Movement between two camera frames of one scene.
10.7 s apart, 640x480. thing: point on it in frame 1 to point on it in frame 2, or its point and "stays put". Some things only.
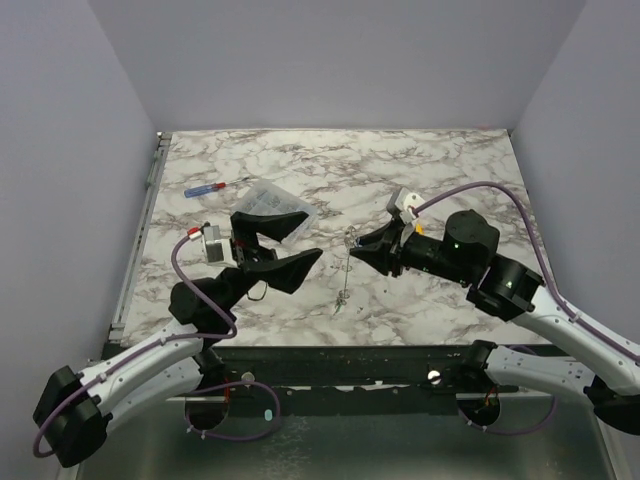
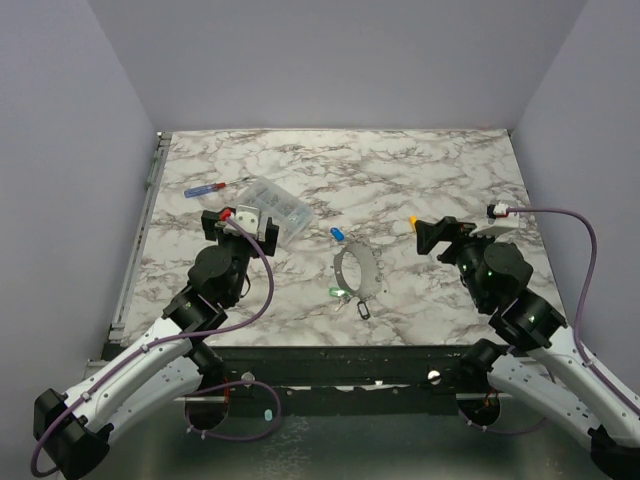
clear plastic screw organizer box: x=269 y=197 stays put
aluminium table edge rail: x=162 y=145 stays put
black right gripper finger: x=378 y=244 to x=428 y=234
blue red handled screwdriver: x=199 y=189 stays put
